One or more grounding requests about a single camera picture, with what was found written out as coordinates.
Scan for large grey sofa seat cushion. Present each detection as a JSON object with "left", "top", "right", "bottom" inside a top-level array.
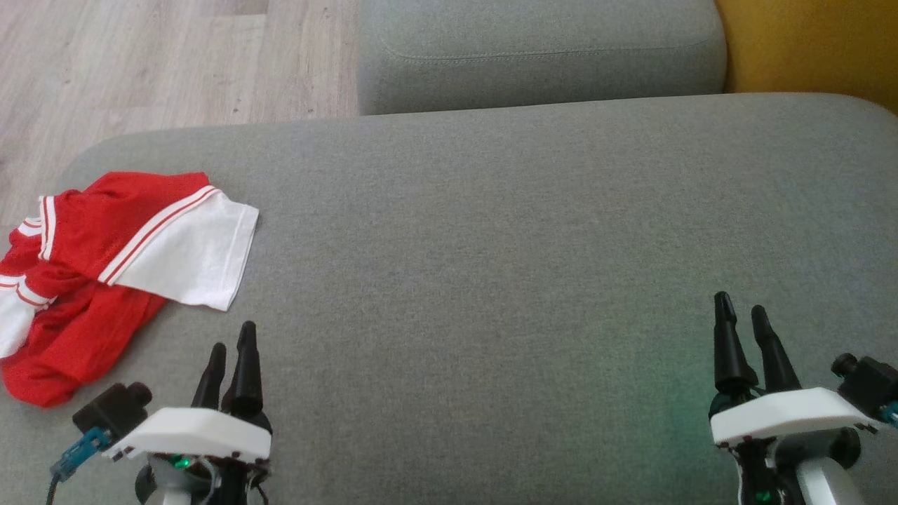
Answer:
[{"left": 0, "top": 93, "right": 898, "bottom": 505}]

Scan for red shorts white side stripe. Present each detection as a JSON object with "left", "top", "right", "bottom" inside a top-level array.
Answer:
[{"left": 0, "top": 281, "right": 169, "bottom": 409}]

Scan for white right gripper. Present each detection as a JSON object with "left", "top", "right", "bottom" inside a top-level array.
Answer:
[{"left": 709, "top": 291, "right": 878, "bottom": 446}]

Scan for red basketball jersey white sleeves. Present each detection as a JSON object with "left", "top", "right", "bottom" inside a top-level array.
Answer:
[{"left": 0, "top": 172, "right": 259, "bottom": 360}]

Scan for small grey sofa seat cushion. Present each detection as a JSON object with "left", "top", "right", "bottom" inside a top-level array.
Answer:
[{"left": 356, "top": 0, "right": 728, "bottom": 116}]

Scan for wide yellow sofa backrest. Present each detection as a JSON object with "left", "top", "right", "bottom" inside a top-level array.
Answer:
[{"left": 714, "top": 0, "right": 898, "bottom": 116}]

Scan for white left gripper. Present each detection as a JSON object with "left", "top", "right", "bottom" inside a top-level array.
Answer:
[{"left": 102, "top": 321, "right": 273, "bottom": 464}]

